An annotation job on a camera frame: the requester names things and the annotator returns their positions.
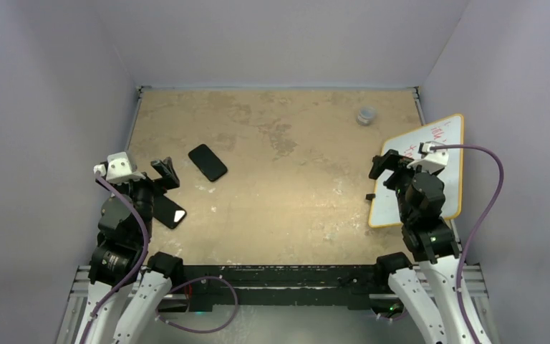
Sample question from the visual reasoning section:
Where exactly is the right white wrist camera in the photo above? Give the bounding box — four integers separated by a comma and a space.
407, 141, 449, 175

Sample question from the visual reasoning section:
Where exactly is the black phone on table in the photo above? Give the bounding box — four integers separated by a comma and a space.
188, 144, 228, 182

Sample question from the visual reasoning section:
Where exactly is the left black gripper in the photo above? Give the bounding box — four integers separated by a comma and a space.
98, 156, 178, 239

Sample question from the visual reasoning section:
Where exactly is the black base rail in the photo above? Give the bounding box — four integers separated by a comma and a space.
183, 264, 399, 312

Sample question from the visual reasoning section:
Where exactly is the whiteboard with yellow frame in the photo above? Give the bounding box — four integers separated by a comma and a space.
368, 114, 464, 228

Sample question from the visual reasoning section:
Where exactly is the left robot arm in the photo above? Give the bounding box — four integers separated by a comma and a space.
74, 152, 185, 343

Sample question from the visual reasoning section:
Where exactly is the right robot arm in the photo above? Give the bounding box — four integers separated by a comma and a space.
369, 143, 491, 343

